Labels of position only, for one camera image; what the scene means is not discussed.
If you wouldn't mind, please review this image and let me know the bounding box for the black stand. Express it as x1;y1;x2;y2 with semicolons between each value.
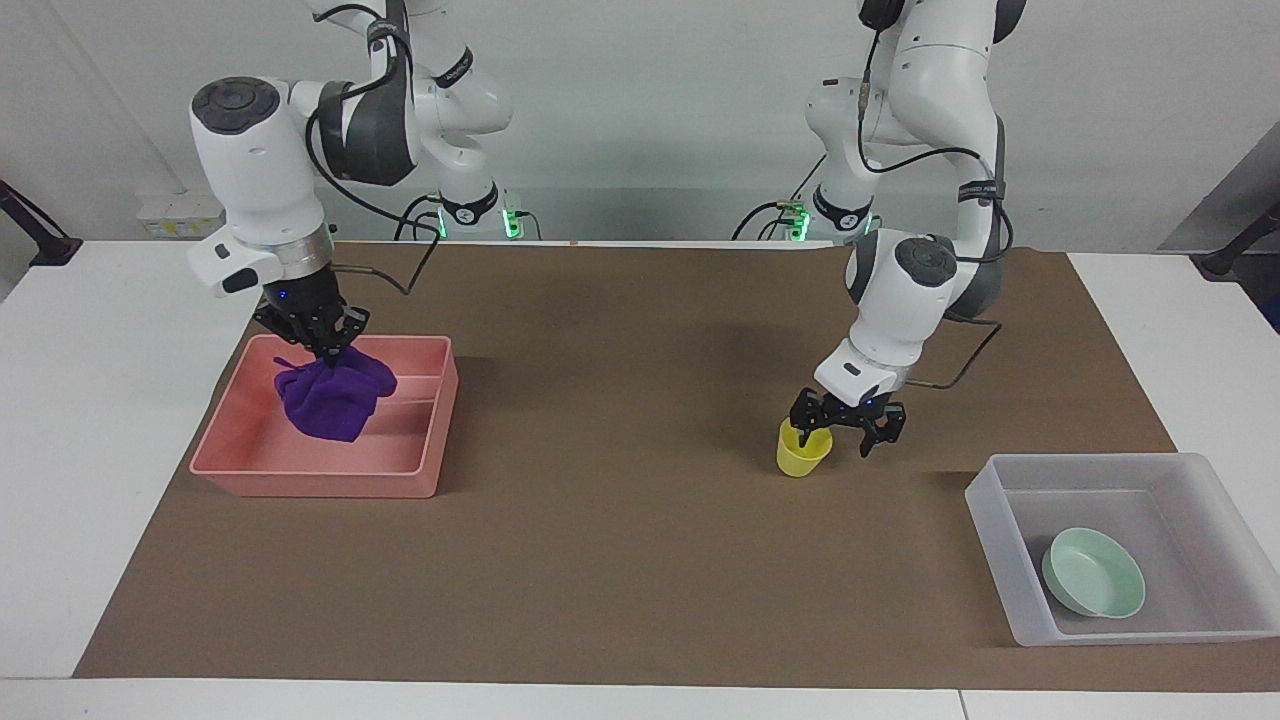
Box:
1198;198;1280;280
0;178;84;267

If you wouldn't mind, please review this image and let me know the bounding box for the light green bowl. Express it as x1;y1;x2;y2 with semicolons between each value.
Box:
1040;526;1148;621

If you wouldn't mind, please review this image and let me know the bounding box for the clear plastic box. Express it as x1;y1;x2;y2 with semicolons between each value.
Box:
964;452;1280;648

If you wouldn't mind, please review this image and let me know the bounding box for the yellow plastic cup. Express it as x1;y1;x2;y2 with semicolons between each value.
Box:
776;417;835;479

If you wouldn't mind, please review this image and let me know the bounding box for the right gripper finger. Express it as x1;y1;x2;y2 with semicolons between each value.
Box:
254;307;333;360
324;304;371;360

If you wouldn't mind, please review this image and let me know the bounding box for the pink plastic tray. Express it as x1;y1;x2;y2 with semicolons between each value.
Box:
189;333;461;500

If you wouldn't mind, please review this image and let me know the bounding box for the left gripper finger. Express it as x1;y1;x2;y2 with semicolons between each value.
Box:
787;387;834;449
856;402;908;460

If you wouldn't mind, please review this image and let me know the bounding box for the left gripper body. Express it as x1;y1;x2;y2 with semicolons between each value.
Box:
820;391;896;427

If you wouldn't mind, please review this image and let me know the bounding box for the white wall socket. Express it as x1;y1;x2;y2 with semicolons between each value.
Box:
137;194;224;239

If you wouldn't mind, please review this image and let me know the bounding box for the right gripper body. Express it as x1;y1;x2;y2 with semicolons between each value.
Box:
261;267;347;328

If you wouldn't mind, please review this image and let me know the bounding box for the purple cloth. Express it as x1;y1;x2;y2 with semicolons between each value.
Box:
273;345;399;444

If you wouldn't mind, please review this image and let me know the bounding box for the black cable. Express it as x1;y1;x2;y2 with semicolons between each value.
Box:
303;72;444;299
854;28;1014;391
393;194;443;243
730;152;833;243

